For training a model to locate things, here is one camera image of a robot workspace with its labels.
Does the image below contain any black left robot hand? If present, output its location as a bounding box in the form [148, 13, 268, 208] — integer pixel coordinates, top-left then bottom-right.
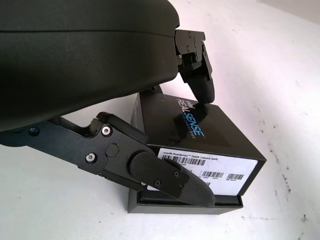
[0, 0, 216, 208]

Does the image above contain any black RealSense box lid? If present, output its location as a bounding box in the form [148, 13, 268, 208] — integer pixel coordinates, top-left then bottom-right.
[130, 84, 267, 197]

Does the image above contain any black box base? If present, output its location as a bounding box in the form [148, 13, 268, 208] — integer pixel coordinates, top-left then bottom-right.
[127, 186, 245, 215]

